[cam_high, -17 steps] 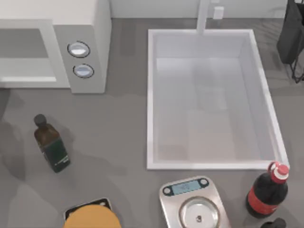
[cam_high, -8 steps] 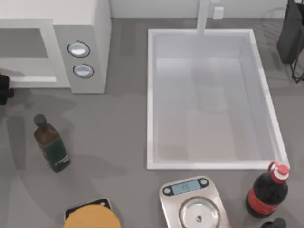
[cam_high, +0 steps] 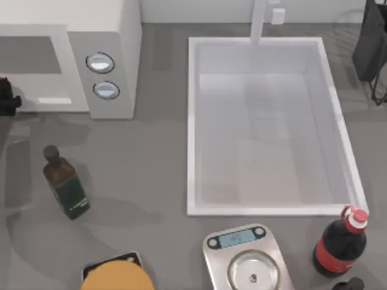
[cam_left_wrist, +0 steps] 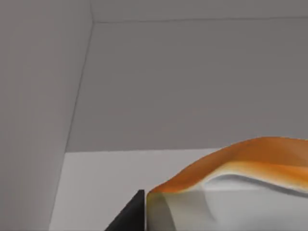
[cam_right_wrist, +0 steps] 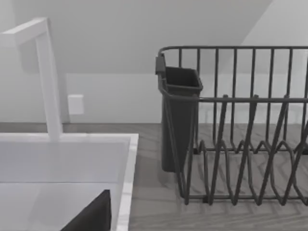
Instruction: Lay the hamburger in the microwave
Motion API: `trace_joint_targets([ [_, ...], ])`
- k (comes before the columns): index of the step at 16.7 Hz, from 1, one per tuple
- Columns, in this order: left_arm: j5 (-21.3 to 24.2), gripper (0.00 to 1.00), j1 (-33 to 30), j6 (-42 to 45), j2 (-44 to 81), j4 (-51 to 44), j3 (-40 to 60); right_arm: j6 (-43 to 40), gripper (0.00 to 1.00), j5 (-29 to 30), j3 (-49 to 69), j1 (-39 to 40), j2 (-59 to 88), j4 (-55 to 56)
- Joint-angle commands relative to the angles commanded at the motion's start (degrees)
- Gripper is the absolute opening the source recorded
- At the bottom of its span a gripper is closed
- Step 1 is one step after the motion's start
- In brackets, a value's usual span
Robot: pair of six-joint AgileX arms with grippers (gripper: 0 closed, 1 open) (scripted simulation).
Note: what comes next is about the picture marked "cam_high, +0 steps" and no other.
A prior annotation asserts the white sink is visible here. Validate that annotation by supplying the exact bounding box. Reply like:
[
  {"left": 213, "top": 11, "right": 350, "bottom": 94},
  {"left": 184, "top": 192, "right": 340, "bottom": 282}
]
[{"left": 186, "top": 36, "right": 370, "bottom": 217}]

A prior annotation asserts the large microwave knob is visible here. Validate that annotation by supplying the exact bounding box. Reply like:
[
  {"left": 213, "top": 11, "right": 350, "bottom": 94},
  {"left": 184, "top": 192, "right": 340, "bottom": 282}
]
[{"left": 85, "top": 51, "right": 116, "bottom": 74}]

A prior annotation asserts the dark bottle red cap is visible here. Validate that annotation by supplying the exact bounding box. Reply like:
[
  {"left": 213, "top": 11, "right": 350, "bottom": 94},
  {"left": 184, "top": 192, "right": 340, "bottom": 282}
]
[{"left": 312, "top": 205, "right": 370, "bottom": 279}]

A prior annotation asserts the small black round object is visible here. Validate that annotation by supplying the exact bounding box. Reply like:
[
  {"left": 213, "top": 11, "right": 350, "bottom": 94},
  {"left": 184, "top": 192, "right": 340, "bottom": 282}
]
[{"left": 330, "top": 277, "right": 365, "bottom": 290}]

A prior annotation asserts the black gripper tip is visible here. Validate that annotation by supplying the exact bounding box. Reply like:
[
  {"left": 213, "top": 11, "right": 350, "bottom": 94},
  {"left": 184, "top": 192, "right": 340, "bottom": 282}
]
[{"left": 0, "top": 77, "right": 23, "bottom": 117}]

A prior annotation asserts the yellow round black-based object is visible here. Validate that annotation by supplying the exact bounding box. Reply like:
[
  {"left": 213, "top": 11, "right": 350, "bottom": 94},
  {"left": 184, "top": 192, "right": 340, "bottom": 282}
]
[{"left": 79, "top": 251, "right": 155, "bottom": 290}]

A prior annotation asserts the silver kitchen scale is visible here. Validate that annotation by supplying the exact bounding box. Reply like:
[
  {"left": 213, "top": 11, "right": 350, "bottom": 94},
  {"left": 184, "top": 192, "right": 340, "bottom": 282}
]
[{"left": 202, "top": 223, "right": 296, "bottom": 290}]

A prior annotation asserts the brown bottle green label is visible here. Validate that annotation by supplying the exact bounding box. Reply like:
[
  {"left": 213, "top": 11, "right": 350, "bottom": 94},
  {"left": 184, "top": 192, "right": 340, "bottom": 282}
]
[{"left": 42, "top": 144, "right": 91, "bottom": 221}]

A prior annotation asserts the tall white tap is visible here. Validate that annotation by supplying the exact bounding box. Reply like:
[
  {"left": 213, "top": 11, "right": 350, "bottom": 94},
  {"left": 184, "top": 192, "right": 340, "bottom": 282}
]
[{"left": 250, "top": 0, "right": 267, "bottom": 47}]

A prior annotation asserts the black folded stand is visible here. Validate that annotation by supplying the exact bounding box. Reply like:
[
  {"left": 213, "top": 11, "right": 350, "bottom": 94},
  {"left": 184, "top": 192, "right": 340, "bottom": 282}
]
[{"left": 351, "top": 0, "right": 387, "bottom": 107}]

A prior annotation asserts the pale microwave oven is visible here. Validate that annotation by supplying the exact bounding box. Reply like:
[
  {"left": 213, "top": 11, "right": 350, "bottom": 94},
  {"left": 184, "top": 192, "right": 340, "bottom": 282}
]
[{"left": 0, "top": 0, "right": 143, "bottom": 120}]

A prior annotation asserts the small microwave knob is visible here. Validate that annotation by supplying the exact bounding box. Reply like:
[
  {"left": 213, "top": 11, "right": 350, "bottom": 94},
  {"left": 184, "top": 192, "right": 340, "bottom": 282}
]
[{"left": 93, "top": 80, "right": 120, "bottom": 100}]

